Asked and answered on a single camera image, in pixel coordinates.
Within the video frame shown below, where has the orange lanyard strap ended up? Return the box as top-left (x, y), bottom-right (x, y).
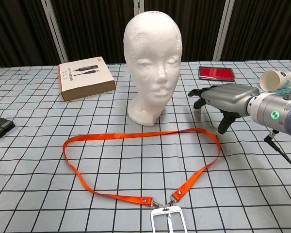
top-left (62, 128), bottom-right (222, 206)

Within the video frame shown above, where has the black folding screen grey frame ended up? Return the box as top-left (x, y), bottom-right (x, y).
top-left (0, 0), bottom-right (291, 68)

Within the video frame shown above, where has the red ink pad case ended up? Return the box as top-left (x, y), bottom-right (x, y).
top-left (198, 66), bottom-right (236, 82)

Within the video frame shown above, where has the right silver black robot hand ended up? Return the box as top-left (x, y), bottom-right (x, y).
top-left (187, 83), bottom-right (260, 135)

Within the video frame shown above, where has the black folded keyboard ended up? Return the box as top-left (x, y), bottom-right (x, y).
top-left (0, 114), bottom-right (16, 140)

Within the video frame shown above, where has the white paper cup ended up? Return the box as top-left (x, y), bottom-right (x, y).
top-left (259, 70), bottom-right (291, 92)

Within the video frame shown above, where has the blue checkered tablecloth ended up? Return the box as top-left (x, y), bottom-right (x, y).
top-left (0, 59), bottom-right (291, 233)

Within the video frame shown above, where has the white foam mannequin head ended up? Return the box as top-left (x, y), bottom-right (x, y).
top-left (123, 11), bottom-right (183, 127)

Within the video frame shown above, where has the white clear badge holder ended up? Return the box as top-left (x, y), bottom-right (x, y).
top-left (150, 198), bottom-right (184, 233)

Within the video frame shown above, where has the cardboard cable product box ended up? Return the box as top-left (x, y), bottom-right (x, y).
top-left (57, 57), bottom-right (116, 102)

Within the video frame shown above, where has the blue green toy water gun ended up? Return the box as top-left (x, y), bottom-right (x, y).
top-left (275, 86), bottom-right (291, 97)

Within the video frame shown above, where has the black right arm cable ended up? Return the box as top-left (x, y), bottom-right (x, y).
top-left (263, 130), bottom-right (291, 175)

